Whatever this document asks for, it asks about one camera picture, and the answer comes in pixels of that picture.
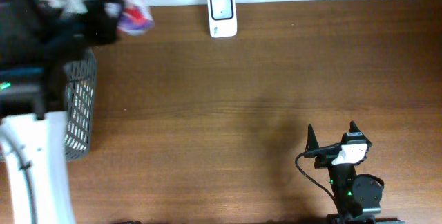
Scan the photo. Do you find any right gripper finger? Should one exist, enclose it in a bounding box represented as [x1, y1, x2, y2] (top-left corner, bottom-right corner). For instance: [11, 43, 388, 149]
[349, 120, 361, 133]
[305, 124, 319, 152]

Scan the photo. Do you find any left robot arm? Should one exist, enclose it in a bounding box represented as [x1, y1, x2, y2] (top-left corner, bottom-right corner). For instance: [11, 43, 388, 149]
[1, 0, 124, 223]

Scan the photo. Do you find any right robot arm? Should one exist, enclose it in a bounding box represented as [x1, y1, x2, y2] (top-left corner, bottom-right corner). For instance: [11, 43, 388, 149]
[295, 121, 403, 224]

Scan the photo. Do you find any white barcode scanner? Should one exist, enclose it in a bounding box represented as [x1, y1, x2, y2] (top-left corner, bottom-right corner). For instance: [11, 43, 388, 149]
[207, 0, 238, 38]

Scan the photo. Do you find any dark grey plastic basket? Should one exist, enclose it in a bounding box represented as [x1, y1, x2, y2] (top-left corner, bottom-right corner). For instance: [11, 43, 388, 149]
[64, 48, 97, 161]

